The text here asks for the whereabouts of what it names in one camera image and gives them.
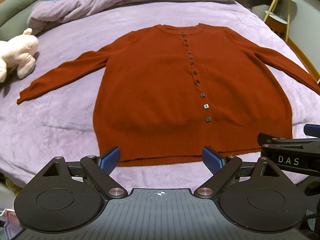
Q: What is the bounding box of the rust red knit cardigan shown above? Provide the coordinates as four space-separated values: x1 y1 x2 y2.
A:
17 24 319 166

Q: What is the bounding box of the olive green headboard cushion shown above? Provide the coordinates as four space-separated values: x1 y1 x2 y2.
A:
0 0 44 41

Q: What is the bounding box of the yellow legged side table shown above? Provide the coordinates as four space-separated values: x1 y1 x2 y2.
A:
262 0 297 42

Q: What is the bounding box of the pink plush pig toy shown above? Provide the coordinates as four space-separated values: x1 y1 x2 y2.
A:
1 28 39 82

